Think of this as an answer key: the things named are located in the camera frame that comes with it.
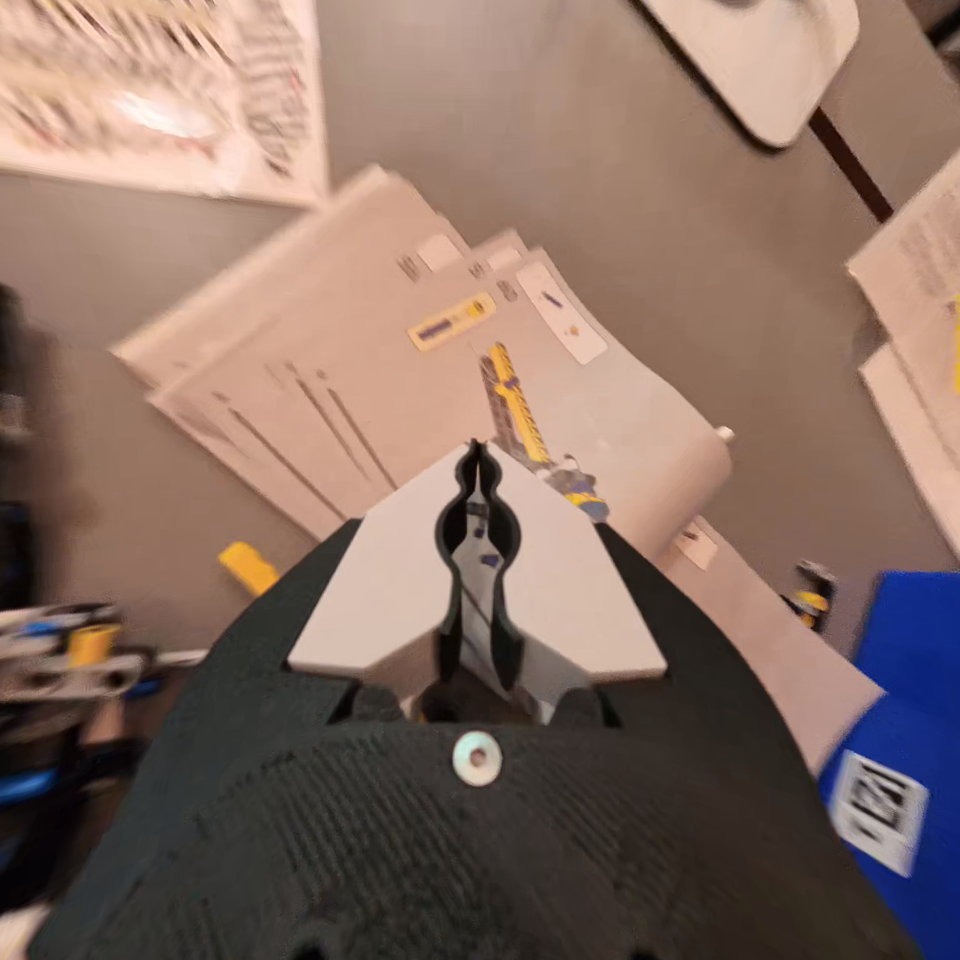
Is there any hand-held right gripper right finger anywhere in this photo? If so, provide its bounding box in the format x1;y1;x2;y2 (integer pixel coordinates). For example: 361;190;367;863
477;441;669;723

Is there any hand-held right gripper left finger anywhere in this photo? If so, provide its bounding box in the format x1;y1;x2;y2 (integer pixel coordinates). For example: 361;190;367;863
287;441;481;704

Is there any lego instruction booklet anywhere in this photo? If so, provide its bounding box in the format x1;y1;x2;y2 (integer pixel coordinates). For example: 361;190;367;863
108;165;886;777

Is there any lego gearbox model assembly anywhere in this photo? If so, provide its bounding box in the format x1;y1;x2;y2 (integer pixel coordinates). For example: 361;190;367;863
0;596;211;815

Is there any yellow lego beam white connector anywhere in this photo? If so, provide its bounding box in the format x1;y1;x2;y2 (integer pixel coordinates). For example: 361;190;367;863
217;541;283;599

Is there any small yellow grey lego piece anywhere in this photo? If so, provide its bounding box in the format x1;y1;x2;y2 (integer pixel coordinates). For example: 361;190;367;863
780;558;838;631

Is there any loose paper instruction sheet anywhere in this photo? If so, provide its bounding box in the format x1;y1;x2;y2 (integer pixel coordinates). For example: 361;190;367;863
846;153;960;560

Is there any zebra striped sticker sheet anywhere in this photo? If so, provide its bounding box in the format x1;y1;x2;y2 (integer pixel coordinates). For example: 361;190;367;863
0;0;331;210

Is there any white rounded panel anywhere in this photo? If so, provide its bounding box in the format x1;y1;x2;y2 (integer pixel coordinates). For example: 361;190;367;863
637;0;862;151

